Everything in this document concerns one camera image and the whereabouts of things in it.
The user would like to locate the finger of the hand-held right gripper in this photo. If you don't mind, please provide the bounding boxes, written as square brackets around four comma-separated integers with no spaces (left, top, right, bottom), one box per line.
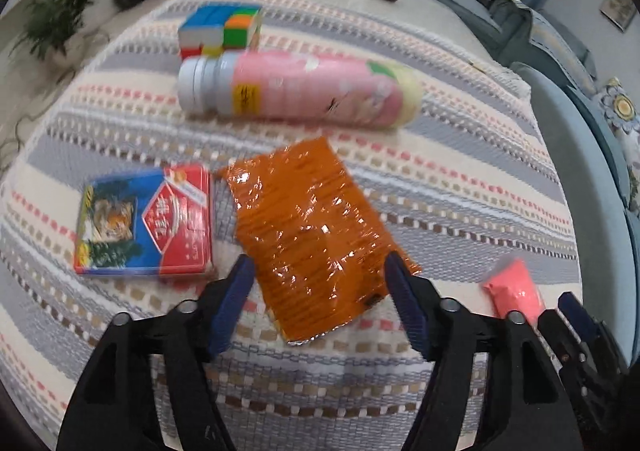
[557,291,632,433]
[538,308,609,451]

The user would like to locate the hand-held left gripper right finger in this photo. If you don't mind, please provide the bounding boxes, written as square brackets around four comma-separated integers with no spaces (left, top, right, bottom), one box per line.
[384,251,583,451]

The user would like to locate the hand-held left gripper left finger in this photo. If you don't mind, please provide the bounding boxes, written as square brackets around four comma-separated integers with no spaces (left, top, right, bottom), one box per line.
[57,253,257,451]

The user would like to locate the pink soft packet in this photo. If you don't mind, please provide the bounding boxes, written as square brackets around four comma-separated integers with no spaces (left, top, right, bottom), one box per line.
[480,255,547,319]

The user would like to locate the orange foil snack packet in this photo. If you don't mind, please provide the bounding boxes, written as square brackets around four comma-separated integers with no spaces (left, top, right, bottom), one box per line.
[218,134,421,347]

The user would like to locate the red and blue card box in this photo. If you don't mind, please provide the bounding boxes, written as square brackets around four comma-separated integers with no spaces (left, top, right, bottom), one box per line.
[74,164,217,279]

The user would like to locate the striped woven tablecloth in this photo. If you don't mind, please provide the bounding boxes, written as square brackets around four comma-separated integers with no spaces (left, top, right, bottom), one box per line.
[0,0,586,451]

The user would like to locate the blue fabric sofa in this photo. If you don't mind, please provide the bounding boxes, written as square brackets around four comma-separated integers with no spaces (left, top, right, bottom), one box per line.
[385,0,640,232]

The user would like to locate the floral print cushion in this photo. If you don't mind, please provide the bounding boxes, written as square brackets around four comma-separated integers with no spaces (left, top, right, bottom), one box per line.
[597,76,640,212]

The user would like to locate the pink bottle with grey cap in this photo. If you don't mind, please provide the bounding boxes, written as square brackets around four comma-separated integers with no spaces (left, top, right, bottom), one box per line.
[177,50,422,129]

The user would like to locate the colourful puzzle cube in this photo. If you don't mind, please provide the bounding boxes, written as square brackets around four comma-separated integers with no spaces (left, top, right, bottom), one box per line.
[177,4,264,59]

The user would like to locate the blue patterned armrest cover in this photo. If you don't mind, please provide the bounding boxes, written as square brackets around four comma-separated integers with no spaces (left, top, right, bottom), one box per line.
[487,0,596,82]

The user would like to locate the green potted plant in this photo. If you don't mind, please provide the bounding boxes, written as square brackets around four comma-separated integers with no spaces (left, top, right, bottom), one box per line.
[10,0,101,67]

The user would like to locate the dark floor cables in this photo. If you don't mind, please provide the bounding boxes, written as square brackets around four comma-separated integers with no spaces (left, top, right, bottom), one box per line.
[0,31,116,162]

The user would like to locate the tall black picture frame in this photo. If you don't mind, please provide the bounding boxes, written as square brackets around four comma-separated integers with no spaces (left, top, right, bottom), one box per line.
[599,0,636,32]

